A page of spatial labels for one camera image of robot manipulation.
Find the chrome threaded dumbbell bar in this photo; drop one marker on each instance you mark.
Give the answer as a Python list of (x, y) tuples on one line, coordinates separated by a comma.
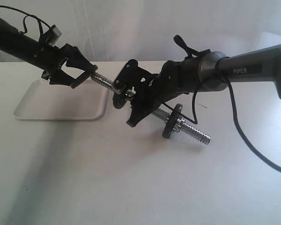
[(186, 128)]

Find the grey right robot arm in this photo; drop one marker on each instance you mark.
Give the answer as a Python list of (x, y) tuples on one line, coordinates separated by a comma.
[(203, 73)]

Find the black weight plate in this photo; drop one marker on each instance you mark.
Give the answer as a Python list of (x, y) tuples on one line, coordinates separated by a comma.
[(119, 100), (171, 121), (83, 77)]

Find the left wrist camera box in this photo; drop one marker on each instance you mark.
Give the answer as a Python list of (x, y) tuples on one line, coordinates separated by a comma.
[(51, 36)]

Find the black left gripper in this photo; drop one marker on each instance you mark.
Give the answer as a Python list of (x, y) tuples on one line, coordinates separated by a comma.
[(51, 58)]

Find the white rectangular tray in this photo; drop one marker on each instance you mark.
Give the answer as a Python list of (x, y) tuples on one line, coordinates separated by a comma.
[(43, 101)]

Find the chrome spin-lock collar nut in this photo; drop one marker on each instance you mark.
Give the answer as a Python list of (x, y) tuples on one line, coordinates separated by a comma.
[(178, 125)]

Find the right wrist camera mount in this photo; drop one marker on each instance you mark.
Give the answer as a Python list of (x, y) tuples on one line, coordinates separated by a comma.
[(131, 75)]

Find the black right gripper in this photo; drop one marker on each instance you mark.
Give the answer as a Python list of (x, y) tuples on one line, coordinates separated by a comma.
[(175, 78)]

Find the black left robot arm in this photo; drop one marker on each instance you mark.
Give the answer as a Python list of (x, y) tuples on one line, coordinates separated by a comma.
[(64, 66)]

